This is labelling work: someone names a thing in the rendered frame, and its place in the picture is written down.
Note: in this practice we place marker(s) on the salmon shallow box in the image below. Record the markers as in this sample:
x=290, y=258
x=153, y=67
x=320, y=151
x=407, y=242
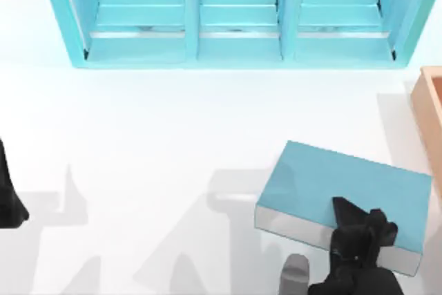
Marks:
x=423, y=105

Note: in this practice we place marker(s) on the blue book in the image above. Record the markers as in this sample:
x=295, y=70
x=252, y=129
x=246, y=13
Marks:
x=338, y=177

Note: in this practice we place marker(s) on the light blue rack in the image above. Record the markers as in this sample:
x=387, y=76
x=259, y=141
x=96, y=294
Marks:
x=238, y=46

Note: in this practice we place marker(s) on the pale grey rounded box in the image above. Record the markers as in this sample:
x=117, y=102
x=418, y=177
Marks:
x=294, y=274

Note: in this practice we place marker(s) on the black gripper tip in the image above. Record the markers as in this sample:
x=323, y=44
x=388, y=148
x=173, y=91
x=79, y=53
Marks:
x=8, y=201

